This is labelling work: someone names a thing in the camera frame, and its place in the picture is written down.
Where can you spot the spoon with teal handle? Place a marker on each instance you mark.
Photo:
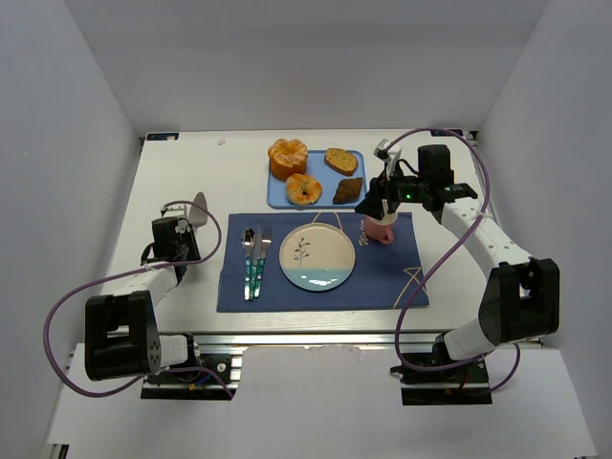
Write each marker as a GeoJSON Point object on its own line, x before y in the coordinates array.
{"type": "Point", "coordinates": [248, 240]}

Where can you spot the fork with teal handle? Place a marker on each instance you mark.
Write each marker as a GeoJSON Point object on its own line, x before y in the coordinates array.
{"type": "Point", "coordinates": [266, 240]}

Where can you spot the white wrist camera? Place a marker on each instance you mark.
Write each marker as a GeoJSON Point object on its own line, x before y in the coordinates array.
{"type": "Point", "coordinates": [177, 211]}
{"type": "Point", "coordinates": [389, 155]}

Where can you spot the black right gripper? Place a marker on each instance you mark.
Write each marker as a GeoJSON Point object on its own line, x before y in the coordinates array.
{"type": "Point", "coordinates": [379, 192]}

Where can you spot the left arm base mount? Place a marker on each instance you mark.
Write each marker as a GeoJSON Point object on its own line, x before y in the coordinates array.
{"type": "Point", "coordinates": [217, 368]}

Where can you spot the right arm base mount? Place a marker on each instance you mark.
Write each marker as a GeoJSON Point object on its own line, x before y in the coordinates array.
{"type": "Point", "coordinates": [428, 377]}

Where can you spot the light blue tray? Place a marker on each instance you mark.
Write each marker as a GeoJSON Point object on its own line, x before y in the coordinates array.
{"type": "Point", "coordinates": [326, 176]}

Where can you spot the chocolate croissant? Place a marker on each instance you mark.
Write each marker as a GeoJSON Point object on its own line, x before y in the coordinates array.
{"type": "Point", "coordinates": [348, 191]}

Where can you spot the white and blue plate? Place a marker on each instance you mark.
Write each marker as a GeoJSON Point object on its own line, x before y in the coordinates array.
{"type": "Point", "coordinates": [317, 257]}

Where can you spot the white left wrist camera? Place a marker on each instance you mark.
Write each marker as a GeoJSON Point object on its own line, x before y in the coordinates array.
{"type": "Point", "coordinates": [177, 211]}

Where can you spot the tall orange round bread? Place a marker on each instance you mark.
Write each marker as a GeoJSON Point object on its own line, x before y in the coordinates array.
{"type": "Point", "coordinates": [287, 157]}

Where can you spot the aluminium frame rail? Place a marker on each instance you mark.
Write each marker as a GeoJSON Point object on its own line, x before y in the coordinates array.
{"type": "Point", "coordinates": [307, 339]}

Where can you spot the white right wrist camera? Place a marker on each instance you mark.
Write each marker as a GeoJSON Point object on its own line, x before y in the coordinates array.
{"type": "Point", "coordinates": [389, 155]}

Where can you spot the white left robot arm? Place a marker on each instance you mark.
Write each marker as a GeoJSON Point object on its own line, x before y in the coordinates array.
{"type": "Point", "coordinates": [121, 332]}

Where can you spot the pink mug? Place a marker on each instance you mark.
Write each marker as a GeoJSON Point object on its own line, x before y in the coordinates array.
{"type": "Point", "coordinates": [380, 230]}

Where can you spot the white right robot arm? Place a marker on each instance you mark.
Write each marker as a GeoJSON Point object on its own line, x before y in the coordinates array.
{"type": "Point", "coordinates": [522, 294]}

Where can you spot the sliced loaf bread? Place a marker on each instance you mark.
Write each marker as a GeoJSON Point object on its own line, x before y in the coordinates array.
{"type": "Point", "coordinates": [341, 160]}

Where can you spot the blue fabric placemat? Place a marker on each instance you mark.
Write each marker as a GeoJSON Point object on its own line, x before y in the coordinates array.
{"type": "Point", "coordinates": [384, 277]}

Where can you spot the spatula with wooden handle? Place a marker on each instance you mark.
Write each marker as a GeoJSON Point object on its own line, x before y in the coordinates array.
{"type": "Point", "coordinates": [197, 215]}

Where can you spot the knife with teal handle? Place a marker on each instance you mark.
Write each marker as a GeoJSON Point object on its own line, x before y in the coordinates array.
{"type": "Point", "coordinates": [254, 259]}

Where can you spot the orange ring bun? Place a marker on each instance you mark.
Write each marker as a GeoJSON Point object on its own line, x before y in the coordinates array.
{"type": "Point", "coordinates": [302, 189]}

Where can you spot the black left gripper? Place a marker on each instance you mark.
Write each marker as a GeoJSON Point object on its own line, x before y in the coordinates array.
{"type": "Point", "coordinates": [192, 237]}

